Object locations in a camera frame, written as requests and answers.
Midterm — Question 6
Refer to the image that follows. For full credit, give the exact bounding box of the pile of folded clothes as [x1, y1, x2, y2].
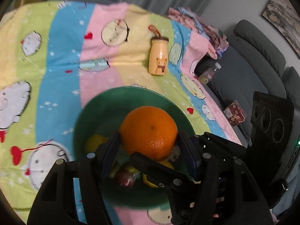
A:
[167, 7, 229, 59]

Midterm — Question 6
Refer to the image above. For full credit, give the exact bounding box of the red patterned box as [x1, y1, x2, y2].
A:
[223, 100, 246, 127]

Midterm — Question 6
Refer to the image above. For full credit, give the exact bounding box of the framed landscape painting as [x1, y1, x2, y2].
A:
[262, 0, 299, 58]

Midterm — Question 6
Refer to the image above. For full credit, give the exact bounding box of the yellow orange in bowl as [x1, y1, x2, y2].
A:
[141, 160, 174, 188]

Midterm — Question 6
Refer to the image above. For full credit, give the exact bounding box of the green lime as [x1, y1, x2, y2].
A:
[109, 161, 139, 178]

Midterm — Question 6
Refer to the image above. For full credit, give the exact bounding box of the wrapped red fruit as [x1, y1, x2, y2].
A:
[115, 172, 138, 188]

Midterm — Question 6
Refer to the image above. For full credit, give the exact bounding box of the yellow bear bottle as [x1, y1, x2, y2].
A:
[148, 24, 169, 76]

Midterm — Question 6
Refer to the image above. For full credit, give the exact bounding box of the green plastic bowl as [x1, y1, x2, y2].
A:
[73, 86, 195, 210]

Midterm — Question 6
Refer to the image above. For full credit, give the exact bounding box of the orange fruit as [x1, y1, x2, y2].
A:
[119, 106, 178, 161]

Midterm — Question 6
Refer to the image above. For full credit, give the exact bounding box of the grey sofa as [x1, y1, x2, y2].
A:
[192, 19, 299, 146]

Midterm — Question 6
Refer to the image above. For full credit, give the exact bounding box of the colourful cartoon blanket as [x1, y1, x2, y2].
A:
[1, 1, 239, 221]

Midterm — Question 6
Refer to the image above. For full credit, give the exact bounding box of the clear plastic bottle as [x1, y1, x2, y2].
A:
[198, 62, 222, 84]

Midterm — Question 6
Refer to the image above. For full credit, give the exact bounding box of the yellow lemon in bowl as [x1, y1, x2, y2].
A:
[84, 134, 108, 153]

